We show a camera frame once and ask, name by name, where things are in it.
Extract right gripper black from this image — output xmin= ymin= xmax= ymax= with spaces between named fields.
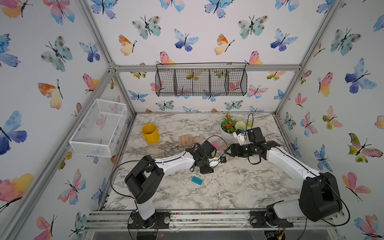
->
xmin=223 ymin=143 xmax=256 ymax=157

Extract blue building block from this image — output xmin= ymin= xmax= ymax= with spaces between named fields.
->
xmin=220 ymin=157 xmax=227 ymax=164

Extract pink building block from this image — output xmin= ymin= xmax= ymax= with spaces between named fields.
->
xmin=212 ymin=141 xmax=221 ymax=151

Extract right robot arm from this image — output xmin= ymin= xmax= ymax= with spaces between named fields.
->
xmin=226 ymin=128 xmax=343 ymax=226

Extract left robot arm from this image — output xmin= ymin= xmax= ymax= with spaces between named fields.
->
xmin=125 ymin=141 xmax=217 ymax=229

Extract teal building block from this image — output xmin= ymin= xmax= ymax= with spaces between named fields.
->
xmin=192 ymin=176 xmax=203 ymax=186

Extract white pot artificial flowers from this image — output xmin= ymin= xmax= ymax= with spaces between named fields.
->
xmin=221 ymin=114 xmax=254 ymax=144

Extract beige plastic slotted scoop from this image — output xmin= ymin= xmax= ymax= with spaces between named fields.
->
xmin=179 ymin=135 xmax=206 ymax=148

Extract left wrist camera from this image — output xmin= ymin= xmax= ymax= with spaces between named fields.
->
xmin=209 ymin=159 xmax=222 ymax=168

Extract black wire wall basket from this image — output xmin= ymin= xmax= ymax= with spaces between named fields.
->
xmin=153 ymin=63 xmax=248 ymax=97

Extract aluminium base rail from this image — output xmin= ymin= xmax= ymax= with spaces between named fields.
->
xmin=85 ymin=209 xmax=333 ymax=232

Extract white mesh wall basket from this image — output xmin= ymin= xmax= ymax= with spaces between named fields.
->
xmin=69 ymin=99 xmax=127 ymax=158

